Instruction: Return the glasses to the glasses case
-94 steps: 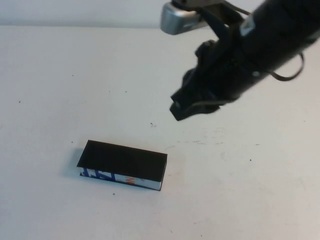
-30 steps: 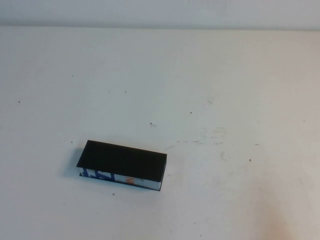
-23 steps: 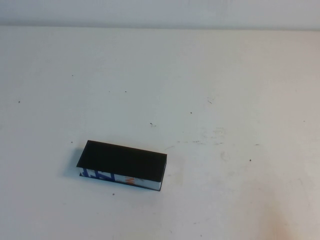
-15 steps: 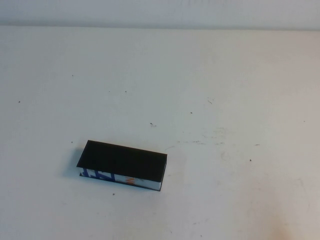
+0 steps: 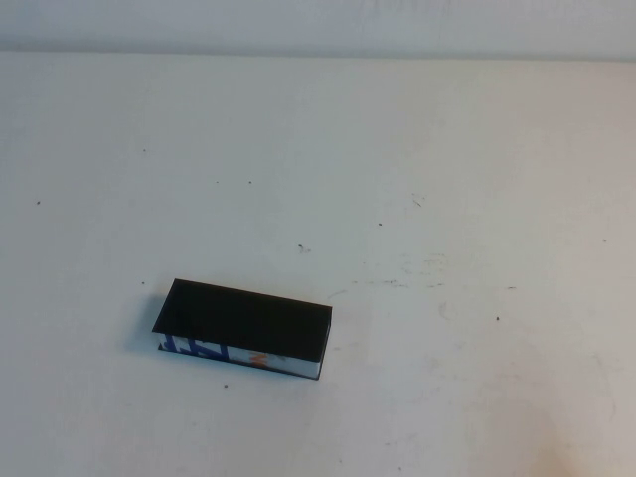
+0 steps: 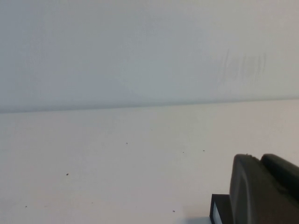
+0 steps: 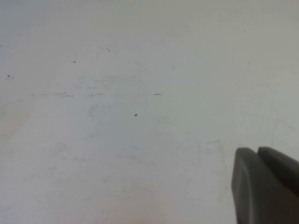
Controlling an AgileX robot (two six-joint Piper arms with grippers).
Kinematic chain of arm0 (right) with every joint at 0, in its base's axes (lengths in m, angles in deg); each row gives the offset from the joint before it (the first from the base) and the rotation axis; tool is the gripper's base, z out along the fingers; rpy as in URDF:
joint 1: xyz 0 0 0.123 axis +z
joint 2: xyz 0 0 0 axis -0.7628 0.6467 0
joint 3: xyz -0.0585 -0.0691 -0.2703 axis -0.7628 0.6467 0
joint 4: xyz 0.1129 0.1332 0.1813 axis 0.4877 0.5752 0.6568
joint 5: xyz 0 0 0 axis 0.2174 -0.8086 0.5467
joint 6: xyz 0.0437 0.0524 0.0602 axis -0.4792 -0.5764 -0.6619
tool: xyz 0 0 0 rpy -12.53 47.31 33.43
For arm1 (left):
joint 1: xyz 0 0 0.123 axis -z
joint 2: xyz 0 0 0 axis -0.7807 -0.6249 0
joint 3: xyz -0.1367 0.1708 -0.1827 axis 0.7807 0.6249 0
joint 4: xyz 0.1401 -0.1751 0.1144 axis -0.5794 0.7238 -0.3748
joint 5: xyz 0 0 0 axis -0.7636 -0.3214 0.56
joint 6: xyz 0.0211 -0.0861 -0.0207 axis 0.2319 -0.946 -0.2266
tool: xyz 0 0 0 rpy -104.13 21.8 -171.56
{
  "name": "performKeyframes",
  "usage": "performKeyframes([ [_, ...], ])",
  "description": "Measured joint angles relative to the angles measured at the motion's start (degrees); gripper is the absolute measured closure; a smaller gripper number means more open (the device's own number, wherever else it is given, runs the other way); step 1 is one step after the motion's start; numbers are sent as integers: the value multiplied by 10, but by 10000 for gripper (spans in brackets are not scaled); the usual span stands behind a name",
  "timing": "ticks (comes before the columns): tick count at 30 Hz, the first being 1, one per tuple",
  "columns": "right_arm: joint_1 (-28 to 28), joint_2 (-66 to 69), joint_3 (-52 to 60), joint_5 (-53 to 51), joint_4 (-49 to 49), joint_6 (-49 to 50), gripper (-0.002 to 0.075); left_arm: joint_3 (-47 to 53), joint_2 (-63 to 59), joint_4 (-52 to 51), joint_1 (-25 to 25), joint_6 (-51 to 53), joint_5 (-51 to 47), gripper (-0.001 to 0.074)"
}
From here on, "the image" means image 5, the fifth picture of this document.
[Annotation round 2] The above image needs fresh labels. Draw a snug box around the black printed glasses case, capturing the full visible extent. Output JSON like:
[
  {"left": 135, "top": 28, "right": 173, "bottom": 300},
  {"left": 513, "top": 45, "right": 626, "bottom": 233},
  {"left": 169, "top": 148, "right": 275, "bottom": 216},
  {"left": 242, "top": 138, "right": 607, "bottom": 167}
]
[{"left": 150, "top": 277, "right": 335, "bottom": 382}]

